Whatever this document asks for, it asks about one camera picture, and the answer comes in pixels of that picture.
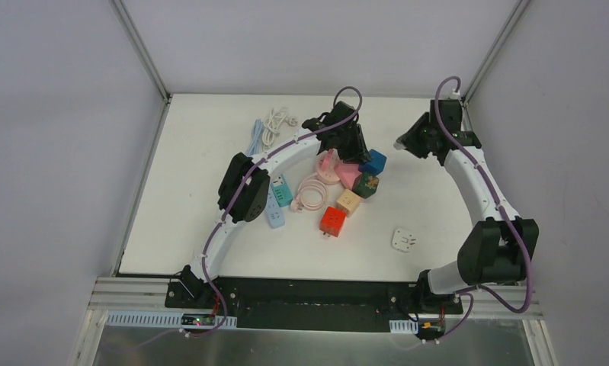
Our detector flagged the blue cube socket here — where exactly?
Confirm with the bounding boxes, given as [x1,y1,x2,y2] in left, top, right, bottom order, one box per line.
[358,149,387,176]

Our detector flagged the beige cube adapter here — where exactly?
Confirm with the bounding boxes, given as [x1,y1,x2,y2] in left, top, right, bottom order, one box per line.
[335,189,362,217]

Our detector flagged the red cube adapter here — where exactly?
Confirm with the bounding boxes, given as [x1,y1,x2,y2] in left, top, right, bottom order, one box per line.
[319,206,347,237]

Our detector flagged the white travel adapter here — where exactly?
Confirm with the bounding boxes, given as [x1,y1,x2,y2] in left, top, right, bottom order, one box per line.
[391,227,417,253]

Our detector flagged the light blue power strip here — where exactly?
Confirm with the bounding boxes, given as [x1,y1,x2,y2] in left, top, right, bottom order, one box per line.
[244,119,287,230]

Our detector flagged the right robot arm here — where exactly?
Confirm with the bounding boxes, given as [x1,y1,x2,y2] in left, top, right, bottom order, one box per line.
[396,99,539,313]

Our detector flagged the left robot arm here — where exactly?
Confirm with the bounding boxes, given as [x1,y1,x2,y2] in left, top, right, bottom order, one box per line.
[178,101,366,309]

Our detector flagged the pink round socket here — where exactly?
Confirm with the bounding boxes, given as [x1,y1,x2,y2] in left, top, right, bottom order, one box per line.
[315,149,340,185]

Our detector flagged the pink triangular block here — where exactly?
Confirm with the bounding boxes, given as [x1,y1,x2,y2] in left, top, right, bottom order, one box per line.
[334,162,361,190]

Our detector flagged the green patterned cube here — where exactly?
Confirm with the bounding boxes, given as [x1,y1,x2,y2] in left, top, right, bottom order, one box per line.
[351,172,380,199]

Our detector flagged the teal power strip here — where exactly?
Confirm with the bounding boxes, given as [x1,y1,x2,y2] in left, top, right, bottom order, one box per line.
[271,175,293,207]

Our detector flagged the white coiled cable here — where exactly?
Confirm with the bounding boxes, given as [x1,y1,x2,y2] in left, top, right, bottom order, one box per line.
[261,106,299,149]

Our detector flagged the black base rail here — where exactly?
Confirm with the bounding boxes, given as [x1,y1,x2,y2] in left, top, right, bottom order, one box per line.
[165,276,463,332]

